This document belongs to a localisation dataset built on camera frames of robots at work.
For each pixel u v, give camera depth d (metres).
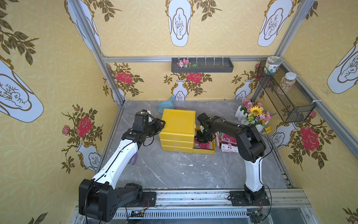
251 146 0.53
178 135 0.78
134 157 0.90
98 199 0.39
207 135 0.84
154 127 0.72
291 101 0.82
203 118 0.82
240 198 0.74
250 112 0.90
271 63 0.84
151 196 0.75
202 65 0.92
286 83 0.72
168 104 1.17
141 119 0.60
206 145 0.94
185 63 0.88
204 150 0.88
